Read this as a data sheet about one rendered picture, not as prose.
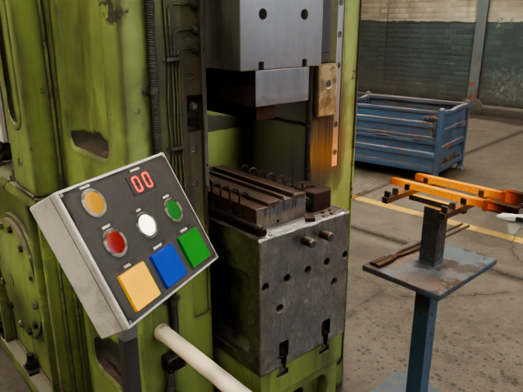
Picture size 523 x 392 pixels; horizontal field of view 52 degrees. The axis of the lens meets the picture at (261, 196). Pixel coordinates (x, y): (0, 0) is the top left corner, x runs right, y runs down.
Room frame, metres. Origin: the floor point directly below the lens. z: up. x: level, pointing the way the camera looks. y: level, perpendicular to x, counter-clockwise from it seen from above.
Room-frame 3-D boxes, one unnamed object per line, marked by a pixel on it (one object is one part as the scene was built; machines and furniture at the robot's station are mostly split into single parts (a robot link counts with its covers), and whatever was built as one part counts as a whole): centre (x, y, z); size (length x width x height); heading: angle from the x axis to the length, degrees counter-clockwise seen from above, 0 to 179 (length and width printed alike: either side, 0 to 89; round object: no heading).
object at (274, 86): (1.65, 0.08, 1.32); 0.42 x 0.20 x 0.10; 41
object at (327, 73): (1.80, -0.21, 1.27); 0.09 x 0.02 x 0.17; 131
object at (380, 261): (1.89, -0.62, 0.68); 0.60 x 0.04 x 0.01; 130
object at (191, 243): (1.10, 0.15, 1.01); 0.07 x 0.05 x 0.07; 156
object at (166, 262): (1.01, 0.19, 1.01); 0.07 x 0.05 x 0.07; 156
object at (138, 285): (0.92, 0.24, 1.01); 0.07 x 0.05 x 0.07; 156
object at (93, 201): (0.96, 0.32, 1.16); 0.05 x 0.03 x 0.04; 131
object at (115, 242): (0.94, 0.28, 1.09); 0.05 x 0.03 x 0.04; 131
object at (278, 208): (1.65, 0.08, 0.96); 0.42 x 0.20 x 0.09; 41
